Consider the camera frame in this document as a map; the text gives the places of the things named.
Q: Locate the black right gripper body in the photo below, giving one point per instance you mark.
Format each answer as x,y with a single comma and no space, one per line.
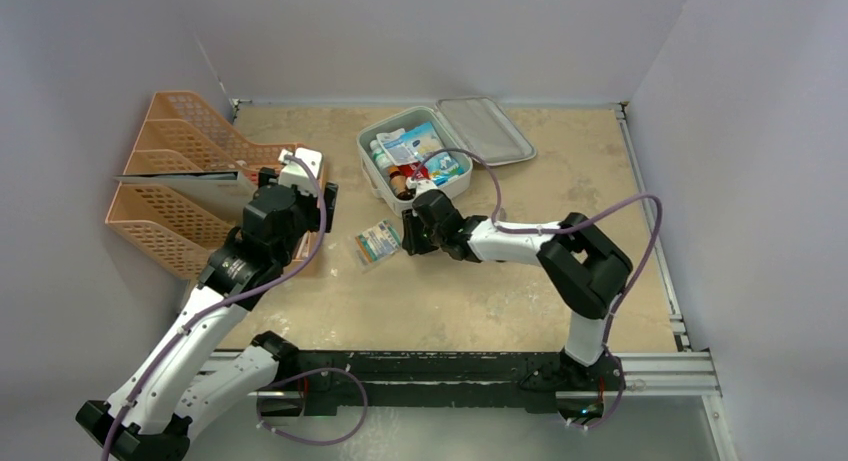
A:
413,231

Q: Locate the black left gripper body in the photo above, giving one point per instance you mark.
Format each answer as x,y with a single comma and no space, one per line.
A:
307,218

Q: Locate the colourful plaster box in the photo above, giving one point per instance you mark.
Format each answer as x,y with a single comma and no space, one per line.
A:
376,244

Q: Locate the white green-label bottle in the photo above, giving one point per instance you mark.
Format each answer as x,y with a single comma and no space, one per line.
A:
378,155

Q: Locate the brown orange-capped bottle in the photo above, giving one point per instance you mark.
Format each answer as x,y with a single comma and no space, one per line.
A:
397,182

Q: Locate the red first aid pouch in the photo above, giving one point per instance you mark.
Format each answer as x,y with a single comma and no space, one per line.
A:
415,171

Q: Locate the blue white gauze packet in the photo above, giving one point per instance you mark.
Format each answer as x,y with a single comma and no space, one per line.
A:
394,145

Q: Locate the blue cotton swab bag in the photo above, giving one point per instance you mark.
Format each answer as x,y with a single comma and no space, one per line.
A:
423,140

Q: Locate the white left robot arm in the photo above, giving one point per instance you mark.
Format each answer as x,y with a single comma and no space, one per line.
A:
161,409

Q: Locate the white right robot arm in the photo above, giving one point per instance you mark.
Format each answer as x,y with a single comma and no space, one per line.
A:
587,269

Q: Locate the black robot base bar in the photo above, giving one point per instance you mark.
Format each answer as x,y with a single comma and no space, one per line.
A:
535,382

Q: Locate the grey medicine kit box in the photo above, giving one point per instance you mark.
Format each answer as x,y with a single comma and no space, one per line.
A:
476,125

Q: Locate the grey folder in rack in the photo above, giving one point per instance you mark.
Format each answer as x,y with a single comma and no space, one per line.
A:
221,193

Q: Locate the orange plastic file rack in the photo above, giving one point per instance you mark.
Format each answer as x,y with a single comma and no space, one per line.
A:
181,132

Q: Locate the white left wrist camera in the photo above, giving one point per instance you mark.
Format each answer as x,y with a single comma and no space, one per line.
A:
301,169

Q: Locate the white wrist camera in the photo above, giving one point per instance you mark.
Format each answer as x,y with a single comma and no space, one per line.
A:
417,185
301,169

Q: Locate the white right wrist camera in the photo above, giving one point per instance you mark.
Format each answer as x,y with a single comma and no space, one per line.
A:
417,185

